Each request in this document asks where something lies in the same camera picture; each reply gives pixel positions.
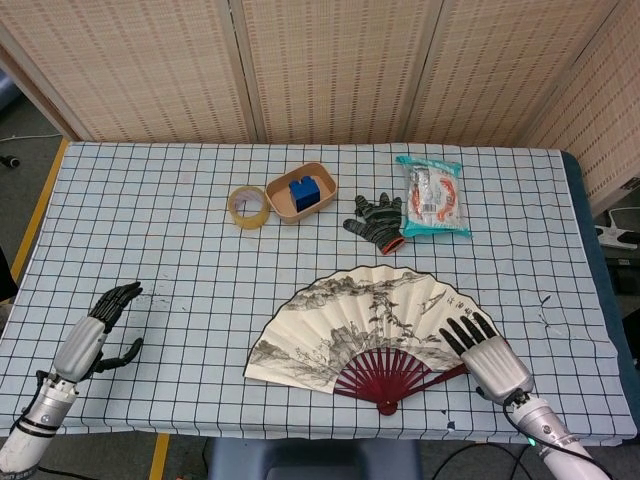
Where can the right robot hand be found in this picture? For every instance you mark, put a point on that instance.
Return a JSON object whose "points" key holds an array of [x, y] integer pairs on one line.
{"points": [[495, 367]]}

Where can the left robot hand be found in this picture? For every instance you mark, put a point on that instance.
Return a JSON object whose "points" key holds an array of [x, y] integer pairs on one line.
{"points": [[80, 350]]}

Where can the paper folding fan red ribs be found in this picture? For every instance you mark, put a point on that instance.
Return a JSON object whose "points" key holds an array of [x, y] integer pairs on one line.
{"points": [[360, 320]]}

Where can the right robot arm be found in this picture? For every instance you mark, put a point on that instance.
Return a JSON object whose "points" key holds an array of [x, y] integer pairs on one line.
{"points": [[550, 432]]}

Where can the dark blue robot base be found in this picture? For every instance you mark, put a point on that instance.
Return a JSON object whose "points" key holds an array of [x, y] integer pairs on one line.
{"points": [[310, 457]]}

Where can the beige woven bamboo screen panel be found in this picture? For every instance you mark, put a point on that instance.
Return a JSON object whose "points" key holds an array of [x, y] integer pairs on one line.
{"points": [[335, 70], [140, 70], [500, 70], [610, 110]]}

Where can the blue checkered tablecloth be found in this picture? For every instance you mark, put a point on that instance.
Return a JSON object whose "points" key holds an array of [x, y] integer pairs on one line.
{"points": [[150, 240]]}

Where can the black floor box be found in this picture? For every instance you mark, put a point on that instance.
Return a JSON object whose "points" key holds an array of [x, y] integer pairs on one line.
{"points": [[627, 277]]}

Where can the teal snack packet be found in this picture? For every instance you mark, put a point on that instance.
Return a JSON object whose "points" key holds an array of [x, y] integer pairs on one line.
{"points": [[435, 200]]}

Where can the grey knit work glove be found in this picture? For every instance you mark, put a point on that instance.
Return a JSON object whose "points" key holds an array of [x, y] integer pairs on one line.
{"points": [[380, 220]]}

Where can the clear packing tape roll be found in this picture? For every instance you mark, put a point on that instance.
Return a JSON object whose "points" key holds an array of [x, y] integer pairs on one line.
{"points": [[250, 220]]}

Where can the oval wooden box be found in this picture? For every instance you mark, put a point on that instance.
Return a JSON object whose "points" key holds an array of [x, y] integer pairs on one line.
{"points": [[325, 197]]}

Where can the blue toy block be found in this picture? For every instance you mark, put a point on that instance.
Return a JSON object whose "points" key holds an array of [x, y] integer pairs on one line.
{"points": [[304, 196]]}

